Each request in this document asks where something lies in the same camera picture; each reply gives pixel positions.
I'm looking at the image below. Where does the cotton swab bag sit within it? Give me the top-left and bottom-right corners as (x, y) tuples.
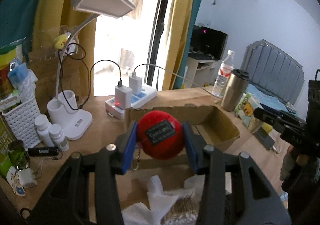
(162, 189), (199, 224)

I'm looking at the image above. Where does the white cloth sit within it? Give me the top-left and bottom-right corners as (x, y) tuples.
(121, 174), (206, 225)

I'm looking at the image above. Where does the red plush ball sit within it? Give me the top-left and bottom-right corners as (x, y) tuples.
(136, 110), (184, 160)

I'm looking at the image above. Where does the person's right hand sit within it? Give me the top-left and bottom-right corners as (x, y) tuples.
(287, 145), (310, 166)

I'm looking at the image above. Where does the black smartphone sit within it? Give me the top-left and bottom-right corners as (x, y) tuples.
(254, 127), (275, 150)

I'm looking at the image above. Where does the yellow tissue pack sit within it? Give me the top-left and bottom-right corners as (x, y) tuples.
(234, 93), (273, 133)

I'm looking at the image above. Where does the grey bed headboard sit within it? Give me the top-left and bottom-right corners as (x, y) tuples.
(241, 39), (306, 119)

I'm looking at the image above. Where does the white plug adapter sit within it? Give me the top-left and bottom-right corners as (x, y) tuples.
(18, 168), (37, 188)

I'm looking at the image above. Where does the steel travel tumbler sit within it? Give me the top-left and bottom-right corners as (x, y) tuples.
(221, 69), (249, 112)

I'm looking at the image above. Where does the black flashlight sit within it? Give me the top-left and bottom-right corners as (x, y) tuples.
(27, 146), (59, 157)

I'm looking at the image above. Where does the green glass bottle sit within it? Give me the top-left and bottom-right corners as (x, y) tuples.
(8, 140), (30, 171)

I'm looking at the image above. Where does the brown cardboard box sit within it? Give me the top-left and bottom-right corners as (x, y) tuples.
(124, 104), (241, 181)

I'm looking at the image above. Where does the clear water bottle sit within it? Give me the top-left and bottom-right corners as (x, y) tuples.
(212, 50), (235, 98)

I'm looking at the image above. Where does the white pill bottle right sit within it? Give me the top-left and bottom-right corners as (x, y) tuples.
(49, 124), (69, 152)

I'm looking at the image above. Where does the white pill bottle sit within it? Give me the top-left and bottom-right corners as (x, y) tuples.
(49, 124), (69, 152)
(34, 114), (55, 147)

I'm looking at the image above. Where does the white pill bottle left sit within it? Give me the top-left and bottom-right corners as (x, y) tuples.
(34, 114), (55, 147)

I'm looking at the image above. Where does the green food package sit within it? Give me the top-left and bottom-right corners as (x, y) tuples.
(0, 114), (16, 180)

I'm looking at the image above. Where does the white plastic basket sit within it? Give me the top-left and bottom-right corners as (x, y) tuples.
(3, 96), (41, 149)

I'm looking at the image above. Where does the black monitor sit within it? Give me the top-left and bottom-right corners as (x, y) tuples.
(188, 25), (228, 61)

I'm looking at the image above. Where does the white power strip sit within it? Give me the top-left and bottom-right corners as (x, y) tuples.
(105, 84), (157, 120)

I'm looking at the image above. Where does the yellow lid can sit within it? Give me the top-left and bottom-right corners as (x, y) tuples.
(0, 49), (16, 99)

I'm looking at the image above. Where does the white desk lamp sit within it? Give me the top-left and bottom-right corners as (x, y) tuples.
(46, 0), (136, 141)

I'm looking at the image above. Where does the white charger with black cable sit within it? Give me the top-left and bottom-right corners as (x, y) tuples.
(61, 42), (132, 111)

